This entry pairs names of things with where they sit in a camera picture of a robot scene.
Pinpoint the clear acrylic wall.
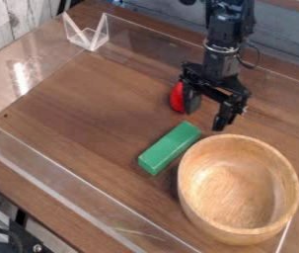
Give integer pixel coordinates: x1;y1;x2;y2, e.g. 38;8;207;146
98;14;299;136
0;127;201;253

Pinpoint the clear acrylic front wall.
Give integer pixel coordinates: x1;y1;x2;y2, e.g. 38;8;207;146
0;127;201;253

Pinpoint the clear acrylic back wall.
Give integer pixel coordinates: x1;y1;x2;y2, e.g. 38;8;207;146
98;14;299;136

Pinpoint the red plush strawberry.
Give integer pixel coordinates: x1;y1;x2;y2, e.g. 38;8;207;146
169;81;185;114

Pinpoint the green rectangular block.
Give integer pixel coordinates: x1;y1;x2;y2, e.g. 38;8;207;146
138;121;201;176

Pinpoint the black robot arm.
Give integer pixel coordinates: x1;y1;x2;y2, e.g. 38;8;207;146
170;0;257;131

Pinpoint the wooden bowl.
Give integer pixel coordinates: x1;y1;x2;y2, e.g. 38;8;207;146
177;133;299;245

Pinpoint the black device with cable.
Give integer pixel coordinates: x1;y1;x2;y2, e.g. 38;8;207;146
0;222;54;253

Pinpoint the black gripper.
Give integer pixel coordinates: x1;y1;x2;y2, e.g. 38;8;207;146
179;61;250;131

